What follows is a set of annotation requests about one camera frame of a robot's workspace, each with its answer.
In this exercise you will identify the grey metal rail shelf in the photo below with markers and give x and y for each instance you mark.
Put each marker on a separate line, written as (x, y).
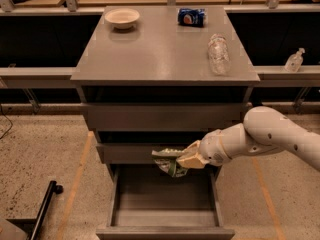
(29, 78)

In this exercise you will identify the clear hand sanitizer bottle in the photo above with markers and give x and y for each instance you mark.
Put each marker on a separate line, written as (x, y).
(294, 62)

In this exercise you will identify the open bottom drawer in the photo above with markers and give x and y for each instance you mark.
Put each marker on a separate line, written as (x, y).
(148, 204)

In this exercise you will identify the green jalapeno chip bag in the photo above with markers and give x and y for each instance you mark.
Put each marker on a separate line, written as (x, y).
(166, 160)

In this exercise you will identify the grey middle drawer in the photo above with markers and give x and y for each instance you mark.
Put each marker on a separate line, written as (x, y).
(130, 153)

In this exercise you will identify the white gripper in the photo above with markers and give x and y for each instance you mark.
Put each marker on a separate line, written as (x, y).
(212, 148)

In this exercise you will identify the black chair base leg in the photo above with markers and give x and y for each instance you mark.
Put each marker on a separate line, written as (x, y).
(29, 229)

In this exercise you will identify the white ceramic bowl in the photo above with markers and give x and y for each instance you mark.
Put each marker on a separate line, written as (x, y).
(123, 18)

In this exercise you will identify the grey drawer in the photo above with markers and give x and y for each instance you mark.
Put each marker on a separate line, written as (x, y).
(161, 117)
(130, 153)

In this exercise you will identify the clear plastic water bottle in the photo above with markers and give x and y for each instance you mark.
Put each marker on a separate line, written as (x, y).
(218, 55)

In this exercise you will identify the grey top drawer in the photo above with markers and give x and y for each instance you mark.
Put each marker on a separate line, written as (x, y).
(161, 117)

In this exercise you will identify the blue pepsi can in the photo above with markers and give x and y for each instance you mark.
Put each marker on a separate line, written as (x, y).
(191, 17)

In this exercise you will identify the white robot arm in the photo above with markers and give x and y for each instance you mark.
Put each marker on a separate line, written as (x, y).
(263, 131)

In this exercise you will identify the grey drawer cabinet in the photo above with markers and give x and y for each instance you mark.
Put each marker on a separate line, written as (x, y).
(158, 61)

